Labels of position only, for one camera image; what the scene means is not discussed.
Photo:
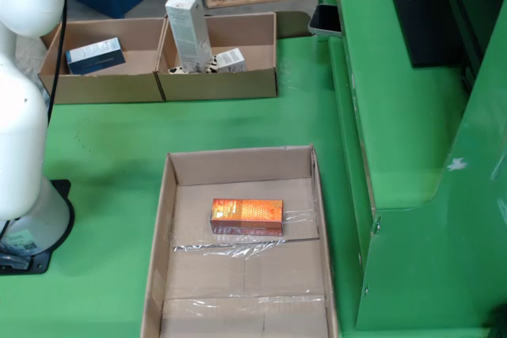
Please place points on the white d'Alba carton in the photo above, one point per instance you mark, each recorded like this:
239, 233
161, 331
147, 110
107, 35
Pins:
190, 33

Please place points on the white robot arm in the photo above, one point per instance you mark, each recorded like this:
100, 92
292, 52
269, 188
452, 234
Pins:
20, 136

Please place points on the open cardboard box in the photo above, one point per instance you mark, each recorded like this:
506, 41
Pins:
237, 84
119, 88

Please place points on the large shallow cardboard tray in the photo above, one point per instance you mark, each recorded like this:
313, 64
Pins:
237, 274

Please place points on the cow print carton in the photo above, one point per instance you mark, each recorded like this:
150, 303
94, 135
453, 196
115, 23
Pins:
233, 61

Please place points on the black smartphone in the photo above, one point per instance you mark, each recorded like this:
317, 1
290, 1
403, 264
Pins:
325, 19

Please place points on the navy and white carton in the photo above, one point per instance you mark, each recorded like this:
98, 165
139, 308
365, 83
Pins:
95, 59

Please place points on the red orange holographic carton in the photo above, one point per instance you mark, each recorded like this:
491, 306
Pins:
245, 211

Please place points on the green metal machine housing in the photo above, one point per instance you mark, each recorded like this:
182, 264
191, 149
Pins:
408, 116

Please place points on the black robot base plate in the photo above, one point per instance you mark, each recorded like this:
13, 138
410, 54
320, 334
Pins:
41, 264

